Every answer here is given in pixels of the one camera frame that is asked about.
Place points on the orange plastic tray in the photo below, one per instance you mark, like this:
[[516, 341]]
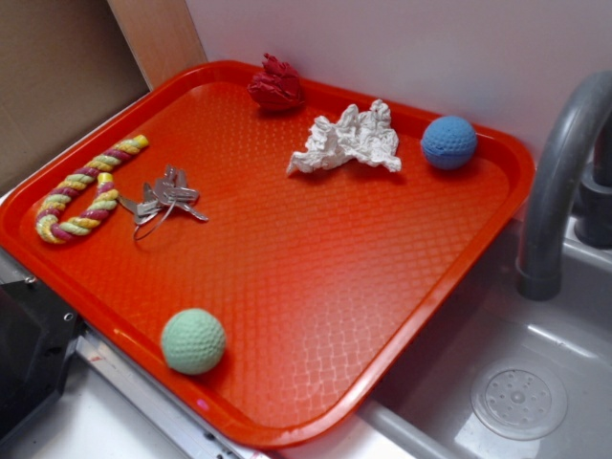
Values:
[[319, 280]]

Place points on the aluminium rail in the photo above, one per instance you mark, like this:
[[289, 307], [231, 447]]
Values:
[[191, 436]]

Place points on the black metal bracket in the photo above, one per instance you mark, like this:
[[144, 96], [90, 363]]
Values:
[[39, 332]]

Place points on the brown cardboard panel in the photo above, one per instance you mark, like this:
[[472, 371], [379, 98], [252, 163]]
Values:
[[65, 68]]

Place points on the round sink drain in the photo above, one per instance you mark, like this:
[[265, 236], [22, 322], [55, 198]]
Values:
[[518, 400]]

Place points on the multicolour twisted rope toy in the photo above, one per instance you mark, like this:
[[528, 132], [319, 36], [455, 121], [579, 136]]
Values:
[[98, 173]]

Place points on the wooden board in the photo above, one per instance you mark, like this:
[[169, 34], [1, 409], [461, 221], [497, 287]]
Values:
[[161, 36]]

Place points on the grey plastic sink basin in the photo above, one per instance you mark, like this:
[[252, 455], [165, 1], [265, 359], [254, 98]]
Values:
[[423, 402]]

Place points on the silver key bunch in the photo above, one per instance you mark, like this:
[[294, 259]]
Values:
[[160, 200]]

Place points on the grey curved faucet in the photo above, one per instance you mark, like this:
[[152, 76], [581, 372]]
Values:
[[574, 171]]

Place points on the green dimpled foam ball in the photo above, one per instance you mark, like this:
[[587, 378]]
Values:
[[193, 342]]

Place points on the crumpled red paper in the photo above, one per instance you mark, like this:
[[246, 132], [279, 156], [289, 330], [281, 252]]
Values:
[[277, 86]]

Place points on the blue dimpled foam ball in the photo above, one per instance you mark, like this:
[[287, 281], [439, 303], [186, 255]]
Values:
[[449, 142]]

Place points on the crumpled white paper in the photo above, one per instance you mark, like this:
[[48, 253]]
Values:
[[366, 137]]

